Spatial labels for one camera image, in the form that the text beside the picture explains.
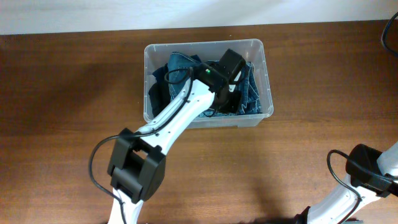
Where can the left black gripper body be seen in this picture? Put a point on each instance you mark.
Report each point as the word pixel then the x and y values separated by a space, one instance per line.
pixel 229 101

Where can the blue denim jeans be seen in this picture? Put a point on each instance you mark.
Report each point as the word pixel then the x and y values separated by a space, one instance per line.
pixel 250 103

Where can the black Nike garment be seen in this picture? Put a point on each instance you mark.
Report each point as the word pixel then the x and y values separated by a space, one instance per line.
pixel 159 94

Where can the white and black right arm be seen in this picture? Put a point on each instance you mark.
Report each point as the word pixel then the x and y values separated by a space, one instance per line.
pixel 370 176

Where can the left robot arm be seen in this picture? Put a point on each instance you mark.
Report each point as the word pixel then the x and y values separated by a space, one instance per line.
pixel 137 163

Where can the clear plastic storage bin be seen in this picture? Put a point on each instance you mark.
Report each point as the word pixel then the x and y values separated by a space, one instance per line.
pixel 252 50

